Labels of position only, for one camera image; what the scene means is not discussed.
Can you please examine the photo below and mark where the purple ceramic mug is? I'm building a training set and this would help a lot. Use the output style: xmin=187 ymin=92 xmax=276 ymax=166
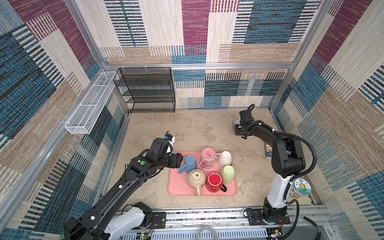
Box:
xmin=232 ymin=116 xmax=240 ymax=130

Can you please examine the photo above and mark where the blue ceramic mug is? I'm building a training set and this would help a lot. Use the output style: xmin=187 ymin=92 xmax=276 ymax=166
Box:
xmin=179 ymin=156 xmax=197 ymax=174

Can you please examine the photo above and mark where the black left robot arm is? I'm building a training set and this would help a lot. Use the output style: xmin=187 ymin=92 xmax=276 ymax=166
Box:
xmin=64 ymin=133 xmax=183 ymax=240

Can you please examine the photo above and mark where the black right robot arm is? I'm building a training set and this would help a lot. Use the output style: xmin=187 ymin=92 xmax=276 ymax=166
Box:
xmin=235 ymin=121 xmax=306 ymax=224

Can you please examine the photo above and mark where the white ceramic mug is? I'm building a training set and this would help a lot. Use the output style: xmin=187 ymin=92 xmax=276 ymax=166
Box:
xmin=217 ymin=151 xmax=233 ymax=169

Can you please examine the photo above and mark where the pink ghost mug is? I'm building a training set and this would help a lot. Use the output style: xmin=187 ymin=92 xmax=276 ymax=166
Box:
xmin=197 ymin=148 xmax=216 ymax=170

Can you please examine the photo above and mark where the light green mug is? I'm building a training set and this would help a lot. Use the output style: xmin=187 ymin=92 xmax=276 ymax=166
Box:
xmin=221 ymin=165 xmax=236 ymax=185

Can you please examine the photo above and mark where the red ceramic mug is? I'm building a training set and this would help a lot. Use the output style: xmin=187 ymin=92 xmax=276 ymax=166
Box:
xmin=206 ymin=172 xmax=228 ymax=193

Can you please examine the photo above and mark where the beige ceramic teapot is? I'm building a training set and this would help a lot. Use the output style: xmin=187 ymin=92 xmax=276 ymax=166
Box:
xmin=188 ymin=169 xmax=206 ymax=197

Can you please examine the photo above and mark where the blue treehouse book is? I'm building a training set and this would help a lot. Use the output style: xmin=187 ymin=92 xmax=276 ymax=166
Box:
xmin=265 ymin=143 xmax=273 ymax=159

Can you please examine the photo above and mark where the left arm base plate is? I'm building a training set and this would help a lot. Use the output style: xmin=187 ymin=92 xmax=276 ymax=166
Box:
xmin=142 ymin=212 xmax=167 ymax=230

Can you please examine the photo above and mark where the black wire shelf rack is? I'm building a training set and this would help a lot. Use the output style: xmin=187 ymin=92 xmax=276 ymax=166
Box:
xmin=115 ymin=67 xmax=176 ymax=114

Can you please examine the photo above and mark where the black corrugated cable conduit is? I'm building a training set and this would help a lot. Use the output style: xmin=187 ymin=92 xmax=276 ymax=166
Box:
xmin=272 ymin=130 xmax=318 ymax=240

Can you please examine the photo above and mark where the grey hose loop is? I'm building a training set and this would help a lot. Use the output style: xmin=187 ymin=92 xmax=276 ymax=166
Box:
xmin=195 ymin=224 xmax=220 ymax=240

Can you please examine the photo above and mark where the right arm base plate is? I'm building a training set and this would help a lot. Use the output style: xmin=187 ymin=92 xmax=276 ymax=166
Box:
xmin=243 ymin=208 xmax=291 ymax=226

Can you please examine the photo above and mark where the white wire mesh basket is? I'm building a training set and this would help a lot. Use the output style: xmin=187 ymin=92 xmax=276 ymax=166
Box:
xmin=65 ymin=72 xmax=117 ymax=135

